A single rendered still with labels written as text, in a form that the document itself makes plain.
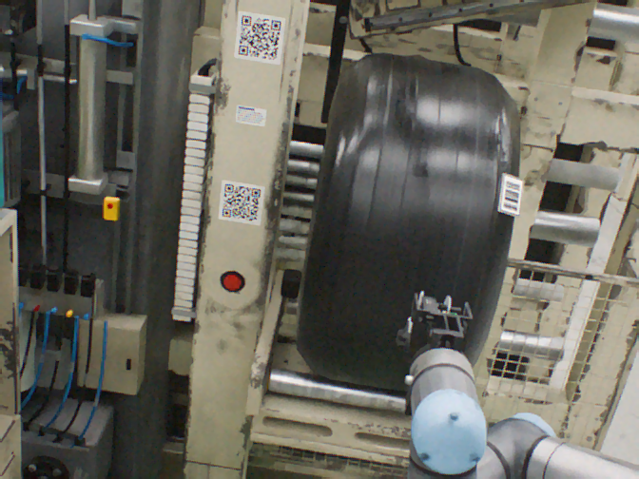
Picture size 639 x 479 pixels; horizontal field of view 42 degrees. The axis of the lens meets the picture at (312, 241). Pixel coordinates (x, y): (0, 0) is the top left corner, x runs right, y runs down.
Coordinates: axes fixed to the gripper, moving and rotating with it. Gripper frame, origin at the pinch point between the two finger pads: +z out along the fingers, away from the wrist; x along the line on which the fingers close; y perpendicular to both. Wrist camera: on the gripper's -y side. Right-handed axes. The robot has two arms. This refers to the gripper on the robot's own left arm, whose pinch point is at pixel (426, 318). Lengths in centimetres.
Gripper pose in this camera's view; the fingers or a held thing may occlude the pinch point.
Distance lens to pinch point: 121.1
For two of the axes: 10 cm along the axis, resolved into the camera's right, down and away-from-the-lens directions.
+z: 0.7, -3.3, 9.4
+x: -9.9, -1.7, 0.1
